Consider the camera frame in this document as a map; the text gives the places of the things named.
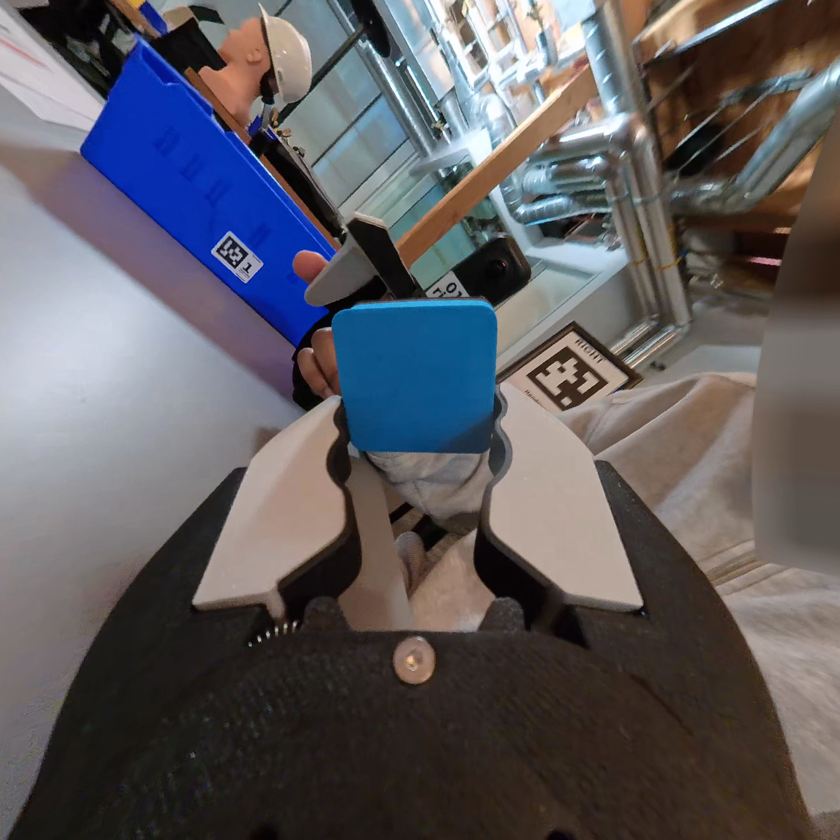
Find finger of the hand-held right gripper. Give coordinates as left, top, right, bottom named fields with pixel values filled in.
left=303, top=238, right=371, bottom=309
left=343, top=212, right=429, bottom=303

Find wooden post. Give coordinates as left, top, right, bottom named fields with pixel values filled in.
left=394, top=62, right=598, bottom=266

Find person's right hand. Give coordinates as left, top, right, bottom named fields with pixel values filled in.
left=292, top=251, right=343, bottom=403

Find mannequin head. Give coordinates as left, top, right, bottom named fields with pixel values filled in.
left=197, top=16, right=277, bottom=122

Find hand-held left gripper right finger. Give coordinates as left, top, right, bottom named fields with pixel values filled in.
left=474, top=387, right=645, bottom=616

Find blue foam eraser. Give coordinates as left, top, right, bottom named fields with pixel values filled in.
left=331, top=298, right=497, bottom=455

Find white hard hat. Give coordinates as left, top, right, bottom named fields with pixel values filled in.
left=258, top=3, right=315, bottom=106

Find blue plastic bin with tag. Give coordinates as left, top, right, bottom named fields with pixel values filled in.
left=80, top=36, right=342, bottom=345

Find person's grey hoodie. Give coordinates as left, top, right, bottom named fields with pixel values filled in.
left=558, top=371, right=840, bottom=840

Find silver ventilation ducts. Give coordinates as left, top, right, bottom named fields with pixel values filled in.
left=512, top=0, right=840, bottom=368

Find framed marker sign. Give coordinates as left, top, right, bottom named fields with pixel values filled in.
left=495, top=322, right=644, bottom=414

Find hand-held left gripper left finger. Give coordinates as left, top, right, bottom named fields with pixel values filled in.
left=192, top=395, right=363, bottom=614

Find person's right forearm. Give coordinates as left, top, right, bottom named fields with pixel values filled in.
left=364, top=449, right=496, bottom=634

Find black pole lamp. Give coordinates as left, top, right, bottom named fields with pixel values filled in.
left=351, top=0, right=392, bottom=58

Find white paper sheet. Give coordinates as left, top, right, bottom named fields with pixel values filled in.
left=0, top=7, right=106, bottom=132

